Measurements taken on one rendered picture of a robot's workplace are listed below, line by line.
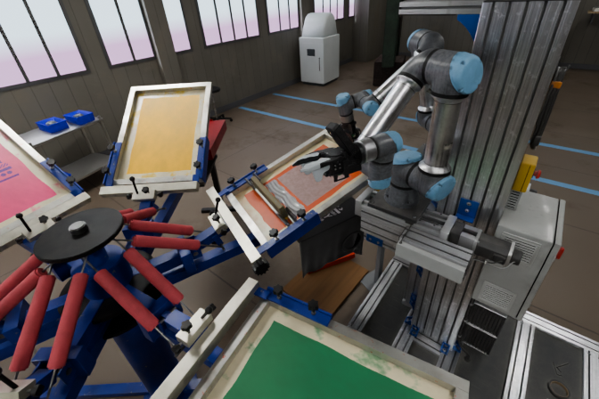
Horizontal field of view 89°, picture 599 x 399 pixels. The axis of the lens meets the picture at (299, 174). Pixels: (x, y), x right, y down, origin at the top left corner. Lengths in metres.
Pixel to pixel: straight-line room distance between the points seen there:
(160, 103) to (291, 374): 1.90
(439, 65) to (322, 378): 1.10
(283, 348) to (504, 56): 1.29
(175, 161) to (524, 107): 1.82
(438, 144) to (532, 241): 0.57
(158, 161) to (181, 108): 0.43
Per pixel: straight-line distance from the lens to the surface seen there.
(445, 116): 1.13
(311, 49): 7.72
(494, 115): 1.36
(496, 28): 1.28
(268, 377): 1.28
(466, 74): 1.08
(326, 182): 1.71
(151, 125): 2.35
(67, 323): 1.40
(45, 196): 2.26
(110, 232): 1.44
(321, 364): 1.28
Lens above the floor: 2.10
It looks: 32 degrees down
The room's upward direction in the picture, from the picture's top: 4 degrees counter-clockwise
